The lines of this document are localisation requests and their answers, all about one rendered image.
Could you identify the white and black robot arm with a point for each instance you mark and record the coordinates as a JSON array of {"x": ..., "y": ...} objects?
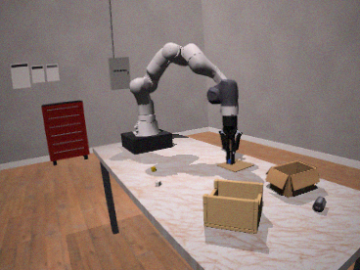
[{"x": 225, "y": 93}]

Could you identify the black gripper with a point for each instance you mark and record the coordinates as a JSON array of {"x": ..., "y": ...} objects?
[{"x": 233, "y": 122}]

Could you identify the tan square mat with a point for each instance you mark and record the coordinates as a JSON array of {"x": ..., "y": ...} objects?
[{"x": 237, "y": 166}]

